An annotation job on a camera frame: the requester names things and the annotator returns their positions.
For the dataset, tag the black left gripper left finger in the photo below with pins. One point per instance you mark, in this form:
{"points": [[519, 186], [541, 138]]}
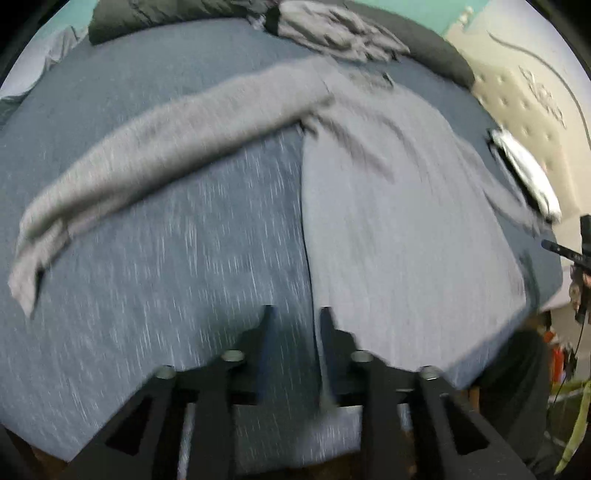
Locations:
{"points": [[142, 440]]}

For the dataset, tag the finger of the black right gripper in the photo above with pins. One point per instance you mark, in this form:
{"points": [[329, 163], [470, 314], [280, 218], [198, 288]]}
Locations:
{"points": [[576, 258]]}

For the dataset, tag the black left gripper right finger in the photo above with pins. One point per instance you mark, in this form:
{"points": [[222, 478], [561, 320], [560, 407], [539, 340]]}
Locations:
{"points": [[415, 425]]}

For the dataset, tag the grey knit sweater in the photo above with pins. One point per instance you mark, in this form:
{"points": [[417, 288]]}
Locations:
{"points": [[402, 218]]}

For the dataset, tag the white folded garment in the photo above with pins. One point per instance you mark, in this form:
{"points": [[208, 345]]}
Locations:
{"points": [[529, 172]]}

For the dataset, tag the blue-grey bed sheet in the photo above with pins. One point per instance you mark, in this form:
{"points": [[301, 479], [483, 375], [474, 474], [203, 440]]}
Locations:
{"points": [[174, 278]]}

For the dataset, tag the cream tufted headboard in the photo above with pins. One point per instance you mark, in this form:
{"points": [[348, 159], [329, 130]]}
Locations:
{"points": [[530, 81]]}

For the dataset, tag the dark grey rolled duvet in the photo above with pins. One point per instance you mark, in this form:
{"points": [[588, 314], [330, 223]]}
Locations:
{"points": [[113, 19]]}

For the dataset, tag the light grey crumpled garment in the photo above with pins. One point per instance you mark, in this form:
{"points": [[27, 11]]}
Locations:
{"points": [[328, 29]]}

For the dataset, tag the light grey cloth at bedside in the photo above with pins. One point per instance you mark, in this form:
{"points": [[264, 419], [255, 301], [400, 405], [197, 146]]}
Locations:
{"points": [[37, 59]]}

